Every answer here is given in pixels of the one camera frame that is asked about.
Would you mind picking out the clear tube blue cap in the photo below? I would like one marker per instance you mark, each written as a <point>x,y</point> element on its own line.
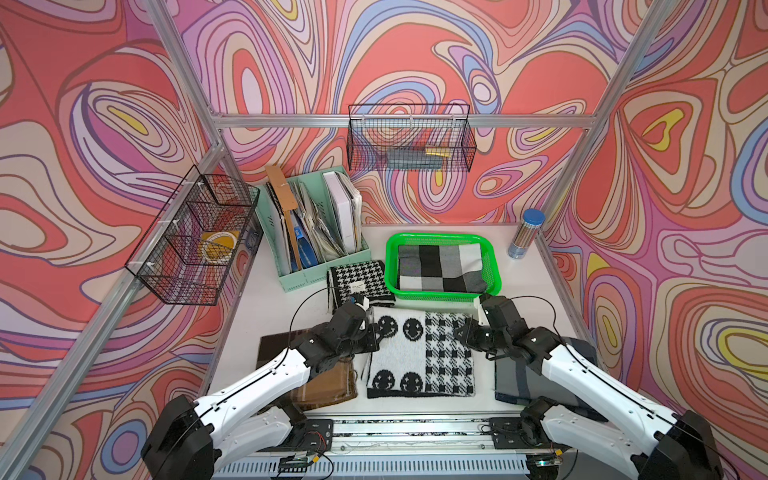
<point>531,221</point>

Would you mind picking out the black white houndstooth scarf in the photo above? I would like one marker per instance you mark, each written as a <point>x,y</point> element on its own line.
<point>366,278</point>

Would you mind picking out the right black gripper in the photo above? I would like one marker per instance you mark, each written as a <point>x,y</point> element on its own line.
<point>468,340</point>

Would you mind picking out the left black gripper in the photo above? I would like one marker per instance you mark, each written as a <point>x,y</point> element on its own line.
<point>373,342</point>

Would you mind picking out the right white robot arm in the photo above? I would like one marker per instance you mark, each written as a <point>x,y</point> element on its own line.
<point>635,435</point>

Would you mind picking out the grey navy plaid scarf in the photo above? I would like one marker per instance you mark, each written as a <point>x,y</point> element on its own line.
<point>517,384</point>

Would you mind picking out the green plastic basket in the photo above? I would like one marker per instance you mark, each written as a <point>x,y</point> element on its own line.
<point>490,271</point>

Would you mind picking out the black wire basket left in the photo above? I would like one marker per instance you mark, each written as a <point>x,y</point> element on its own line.
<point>167,259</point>

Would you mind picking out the aluminium rail frame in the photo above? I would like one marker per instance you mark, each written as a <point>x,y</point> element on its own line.
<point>392,448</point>

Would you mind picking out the black wire basket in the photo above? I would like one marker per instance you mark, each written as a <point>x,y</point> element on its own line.
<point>410,137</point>
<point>167,259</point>

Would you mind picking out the mint green file organizer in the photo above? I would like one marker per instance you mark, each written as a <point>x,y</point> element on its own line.
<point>329,210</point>

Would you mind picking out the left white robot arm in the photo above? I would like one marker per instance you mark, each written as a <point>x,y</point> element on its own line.
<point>191,439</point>

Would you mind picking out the smiley face houndstooth scarf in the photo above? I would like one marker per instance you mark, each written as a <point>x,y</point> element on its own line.
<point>419,356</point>

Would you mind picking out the black wire basket back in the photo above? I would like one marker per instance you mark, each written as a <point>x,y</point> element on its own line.
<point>410,137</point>

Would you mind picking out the blue folder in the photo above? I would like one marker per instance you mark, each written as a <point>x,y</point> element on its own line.
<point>307,253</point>

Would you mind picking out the grey black checked scarf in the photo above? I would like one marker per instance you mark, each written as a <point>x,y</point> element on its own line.
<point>441,268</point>

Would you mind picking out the brown plaid scarf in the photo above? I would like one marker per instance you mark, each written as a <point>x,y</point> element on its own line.
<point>333,387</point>

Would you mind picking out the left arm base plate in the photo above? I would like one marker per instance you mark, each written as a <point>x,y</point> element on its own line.
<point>315,435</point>

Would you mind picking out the yellow tape roll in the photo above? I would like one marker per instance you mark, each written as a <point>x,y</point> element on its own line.
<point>218,247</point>

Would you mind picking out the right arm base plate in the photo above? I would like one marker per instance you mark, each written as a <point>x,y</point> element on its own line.
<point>516,433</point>

